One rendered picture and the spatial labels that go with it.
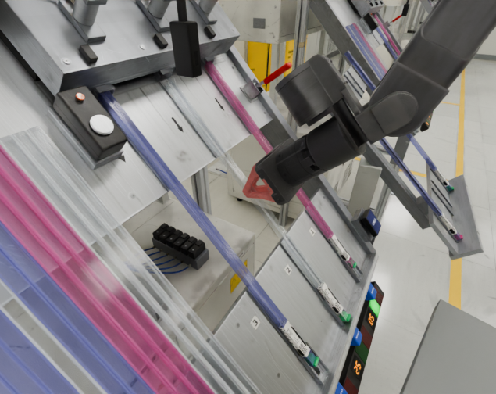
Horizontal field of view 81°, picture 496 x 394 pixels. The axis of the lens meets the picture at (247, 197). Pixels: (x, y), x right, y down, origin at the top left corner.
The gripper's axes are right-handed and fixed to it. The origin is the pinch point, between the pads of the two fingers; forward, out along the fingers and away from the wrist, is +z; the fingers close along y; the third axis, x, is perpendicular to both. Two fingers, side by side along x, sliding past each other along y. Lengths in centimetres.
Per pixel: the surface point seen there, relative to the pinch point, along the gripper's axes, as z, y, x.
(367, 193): 3.3, -41.2, 25.0
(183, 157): 1.0, 6.3, -10.4
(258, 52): 137, -285, -83
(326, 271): 0.6, -4.0, 21.5
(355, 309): -1.4, -2.1, 29.5
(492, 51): -27, -759, 132
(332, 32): 5, -96, -22
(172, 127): 1.0, 4.6, -15.0
